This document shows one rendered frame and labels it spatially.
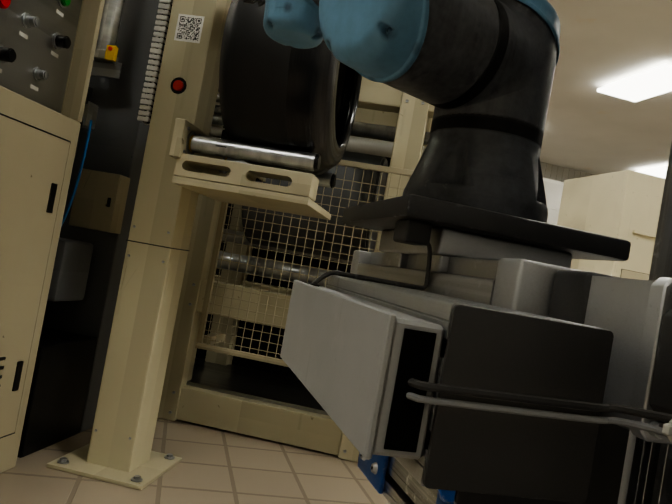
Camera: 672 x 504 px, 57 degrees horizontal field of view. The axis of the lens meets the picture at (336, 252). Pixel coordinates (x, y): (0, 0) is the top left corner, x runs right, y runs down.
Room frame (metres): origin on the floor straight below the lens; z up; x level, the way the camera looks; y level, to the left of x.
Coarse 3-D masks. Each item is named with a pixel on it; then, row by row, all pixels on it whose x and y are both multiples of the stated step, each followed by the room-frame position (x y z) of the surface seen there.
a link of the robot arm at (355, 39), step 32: (320, 0) 0.57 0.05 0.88; (352, 0) 0.53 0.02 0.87; (384, 0) 0.50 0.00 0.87; (416, 0) 0.50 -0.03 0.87; (448, 0) 0.52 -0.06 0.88; (480, 0) 0.55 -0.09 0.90; (352, 32) 0.53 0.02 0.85; (384, 32) 0.51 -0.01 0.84; (416, 32) 0.51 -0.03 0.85; (448, 32) 0.53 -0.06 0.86; (480, 32) 0.55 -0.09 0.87; (352, 64) 0.55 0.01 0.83; (384, 64) 0.54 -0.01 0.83; (416, 64) 0.54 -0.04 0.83; (448, 64) 0.55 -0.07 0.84; (480, 64) 0.56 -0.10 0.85; (416, 96) 0.60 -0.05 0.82; (448, 96) 0.59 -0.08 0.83
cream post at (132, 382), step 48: (192, 0) 1.69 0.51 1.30; (192, 48) 1.69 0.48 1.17; (192, 96) 1.68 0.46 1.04; (144, 192) 1.70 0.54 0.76; (192, 192) 1.75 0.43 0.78; (144, 240) 1.69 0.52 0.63; (144, 288) 1.69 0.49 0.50; (144, 336) 1.68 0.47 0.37; (144, 384) 1.68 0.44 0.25; (96, 432) 1.70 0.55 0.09; (144, 432) 1.73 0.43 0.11
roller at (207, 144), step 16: (192, 144) 1.60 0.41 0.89; (208, 144) 1.59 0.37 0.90; (224, 144) 1.59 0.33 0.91; (240, 144) 1.58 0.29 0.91; (256, 144) 1.59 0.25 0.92; (256, 160) 1.58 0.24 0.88; (272, 160) 1.57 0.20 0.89; (288, 160) 1.56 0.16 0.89; (304, 160) 1.55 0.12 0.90; (320, 160) 1.58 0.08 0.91
